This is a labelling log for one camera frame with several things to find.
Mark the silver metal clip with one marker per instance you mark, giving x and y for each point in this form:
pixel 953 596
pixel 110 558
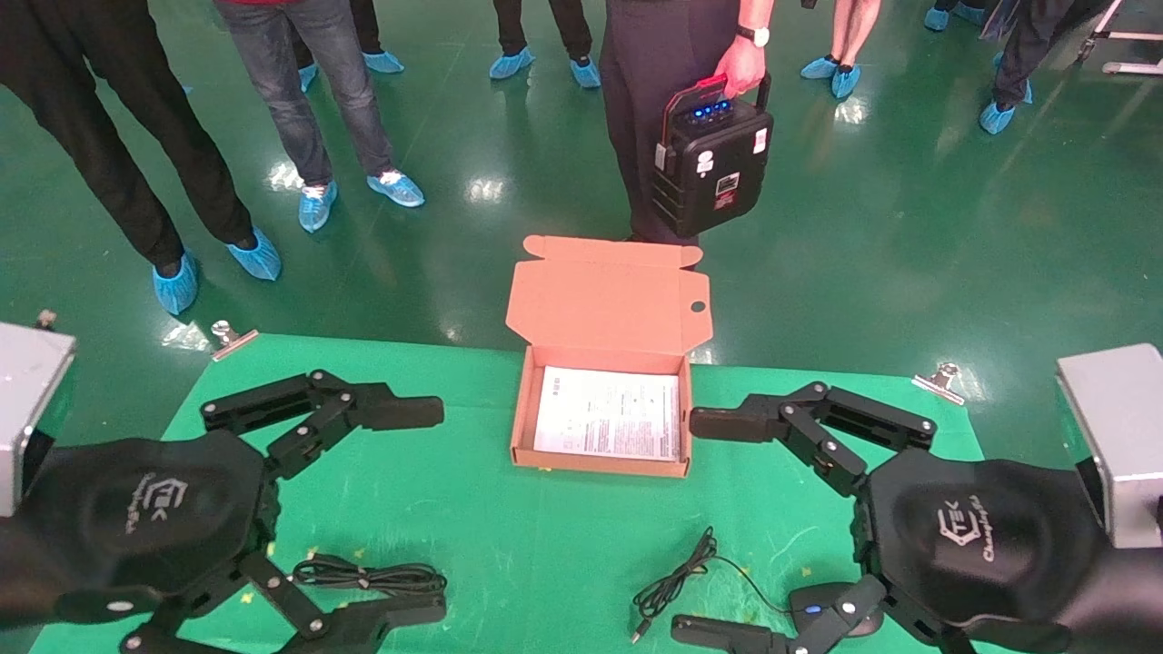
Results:
pixel 232 341
pixel 940 383

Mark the white metal rack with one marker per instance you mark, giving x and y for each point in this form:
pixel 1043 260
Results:
pixel 1131 36

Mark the person in black trousers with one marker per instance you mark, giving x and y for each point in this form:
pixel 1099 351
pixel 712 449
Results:
pixel 572 23
pixel 118 118

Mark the person with bare legs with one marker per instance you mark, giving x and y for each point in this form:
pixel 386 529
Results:
pixel 854 27

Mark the dark blue striped jacket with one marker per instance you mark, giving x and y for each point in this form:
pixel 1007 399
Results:
pixel 1004 18

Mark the bystander hand with watch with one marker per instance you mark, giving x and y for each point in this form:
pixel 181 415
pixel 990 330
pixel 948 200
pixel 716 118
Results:
pixel 745 65

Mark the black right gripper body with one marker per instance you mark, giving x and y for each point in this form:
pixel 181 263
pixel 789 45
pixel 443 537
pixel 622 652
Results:
pixel 981 536

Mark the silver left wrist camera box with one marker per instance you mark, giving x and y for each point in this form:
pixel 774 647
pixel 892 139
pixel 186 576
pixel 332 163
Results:
pixel 32 409

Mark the man in white shirt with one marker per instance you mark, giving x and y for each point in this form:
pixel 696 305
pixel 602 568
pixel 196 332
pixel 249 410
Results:
pixel 636 109

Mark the person in dark trousers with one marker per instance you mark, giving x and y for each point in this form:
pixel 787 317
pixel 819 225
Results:
pixel 365 23
pixel 1027 54

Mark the black wristwatch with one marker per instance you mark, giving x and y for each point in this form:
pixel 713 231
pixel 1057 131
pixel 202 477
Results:
pixel 754 36

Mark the green table cloth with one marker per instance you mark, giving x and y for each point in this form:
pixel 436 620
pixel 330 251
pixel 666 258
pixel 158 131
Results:
pixel 472 518

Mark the black portable power station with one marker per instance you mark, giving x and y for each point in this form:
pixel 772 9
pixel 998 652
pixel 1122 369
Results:
pixel 718 173

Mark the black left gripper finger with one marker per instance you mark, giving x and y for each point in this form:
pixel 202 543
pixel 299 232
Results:
pixel 400 411
pixel 382 622

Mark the white printed instruction sheet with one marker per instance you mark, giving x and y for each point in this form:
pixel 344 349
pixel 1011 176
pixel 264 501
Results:
pixel 609 413

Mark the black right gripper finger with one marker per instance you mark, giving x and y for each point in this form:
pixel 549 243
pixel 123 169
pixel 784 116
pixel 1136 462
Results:
pixel 736 421
pixel 727 638

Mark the open brown cardboard box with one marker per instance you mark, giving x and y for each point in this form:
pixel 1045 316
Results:
pixel 609 300

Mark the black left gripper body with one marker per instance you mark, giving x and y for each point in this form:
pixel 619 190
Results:
pixel 136 518

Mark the person in blue jeans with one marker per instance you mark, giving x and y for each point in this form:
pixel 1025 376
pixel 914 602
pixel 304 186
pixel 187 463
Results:
pixel 300 82

